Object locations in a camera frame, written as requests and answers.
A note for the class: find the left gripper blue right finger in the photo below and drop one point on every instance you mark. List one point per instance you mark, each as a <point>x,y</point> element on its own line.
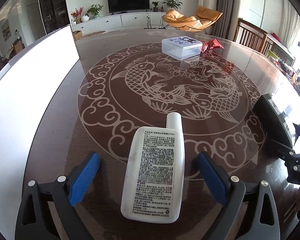
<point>226,190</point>

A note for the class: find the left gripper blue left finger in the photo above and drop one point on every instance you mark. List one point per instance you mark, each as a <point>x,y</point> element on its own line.
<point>69,190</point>

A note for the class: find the black cardboard box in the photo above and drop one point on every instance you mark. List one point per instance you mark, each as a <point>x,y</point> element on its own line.
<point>278,126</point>

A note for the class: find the white lotion bottle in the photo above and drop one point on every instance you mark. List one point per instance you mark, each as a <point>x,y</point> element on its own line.
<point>153,186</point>

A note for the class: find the white storage box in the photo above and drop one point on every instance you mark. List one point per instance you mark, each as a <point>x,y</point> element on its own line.
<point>27,84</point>

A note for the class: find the wooden dining chair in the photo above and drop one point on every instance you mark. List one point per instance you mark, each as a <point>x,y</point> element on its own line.
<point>259,40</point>

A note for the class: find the red packet right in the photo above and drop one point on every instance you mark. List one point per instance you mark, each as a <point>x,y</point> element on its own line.
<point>214,44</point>

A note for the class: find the red packet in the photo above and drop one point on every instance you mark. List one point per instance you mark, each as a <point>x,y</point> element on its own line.
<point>214,44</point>
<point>204,46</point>

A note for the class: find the red packet left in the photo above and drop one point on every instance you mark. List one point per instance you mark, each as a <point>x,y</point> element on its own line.
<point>204,46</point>

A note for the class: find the clear plastic container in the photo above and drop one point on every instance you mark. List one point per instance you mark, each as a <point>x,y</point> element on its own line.
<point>181,47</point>

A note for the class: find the orange lounge chair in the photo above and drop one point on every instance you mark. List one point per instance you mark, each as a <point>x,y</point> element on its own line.
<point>203,19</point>

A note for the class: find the grey curtain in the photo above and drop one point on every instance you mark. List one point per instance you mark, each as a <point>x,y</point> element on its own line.
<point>225,26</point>

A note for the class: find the cardboard box on floor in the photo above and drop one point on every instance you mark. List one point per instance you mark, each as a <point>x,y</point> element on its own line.
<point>77,35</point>

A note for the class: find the red flower vase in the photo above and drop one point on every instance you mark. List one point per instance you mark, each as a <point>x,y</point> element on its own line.
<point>77,14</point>

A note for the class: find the green potted plant right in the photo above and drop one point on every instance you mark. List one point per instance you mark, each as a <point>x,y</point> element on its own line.
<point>173,4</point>

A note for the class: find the green potted plant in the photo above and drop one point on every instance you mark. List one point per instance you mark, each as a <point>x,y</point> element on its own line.
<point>173,4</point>
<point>95,10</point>

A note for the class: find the green potted plant left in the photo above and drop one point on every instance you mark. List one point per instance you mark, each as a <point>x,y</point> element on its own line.
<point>95,10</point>

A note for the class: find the dark display cabinet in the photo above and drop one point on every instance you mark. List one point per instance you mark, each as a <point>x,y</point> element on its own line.
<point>54,14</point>

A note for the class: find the white tv cabinet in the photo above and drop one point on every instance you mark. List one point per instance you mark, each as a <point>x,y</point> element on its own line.
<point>128,21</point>

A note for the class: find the small potted plant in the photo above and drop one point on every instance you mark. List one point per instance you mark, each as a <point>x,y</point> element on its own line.
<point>155,6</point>

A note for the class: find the black television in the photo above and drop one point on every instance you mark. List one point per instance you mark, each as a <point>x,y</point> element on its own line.
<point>127,5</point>

